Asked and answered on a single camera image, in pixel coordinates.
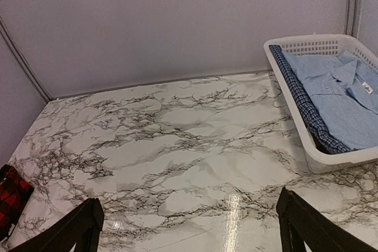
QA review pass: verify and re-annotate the blue white checked shirt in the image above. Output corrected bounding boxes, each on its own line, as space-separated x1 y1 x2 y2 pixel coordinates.
269 45 352 154

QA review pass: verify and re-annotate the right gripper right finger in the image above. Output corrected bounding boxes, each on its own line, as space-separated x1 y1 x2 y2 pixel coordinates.
276 187 376 252

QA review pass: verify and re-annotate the aluminium table edge rail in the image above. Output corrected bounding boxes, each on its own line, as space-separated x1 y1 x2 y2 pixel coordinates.
52 71 271 102

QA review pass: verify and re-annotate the right aluminium corner post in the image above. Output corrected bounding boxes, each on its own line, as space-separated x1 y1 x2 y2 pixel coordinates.
344 0 362 38

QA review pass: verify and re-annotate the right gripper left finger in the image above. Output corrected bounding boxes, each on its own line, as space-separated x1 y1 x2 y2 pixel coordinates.
12 198 104 251

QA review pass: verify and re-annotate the light blue shirt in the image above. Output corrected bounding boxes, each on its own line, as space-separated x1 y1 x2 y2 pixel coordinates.
283 51 377 150

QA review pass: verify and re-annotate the aluminium corner post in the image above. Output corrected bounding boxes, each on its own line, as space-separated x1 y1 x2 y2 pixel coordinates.
344 0 362 38
1 18 53 103

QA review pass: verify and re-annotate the left aluminium corner post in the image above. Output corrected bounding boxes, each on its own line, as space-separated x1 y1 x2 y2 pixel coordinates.
1 18 53 103

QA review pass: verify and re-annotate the white plastic basket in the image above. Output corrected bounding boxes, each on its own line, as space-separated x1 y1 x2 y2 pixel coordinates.
263 34 377 174

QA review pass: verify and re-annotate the red black plaid shirt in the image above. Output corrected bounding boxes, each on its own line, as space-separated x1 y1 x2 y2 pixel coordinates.
1 165 34 241

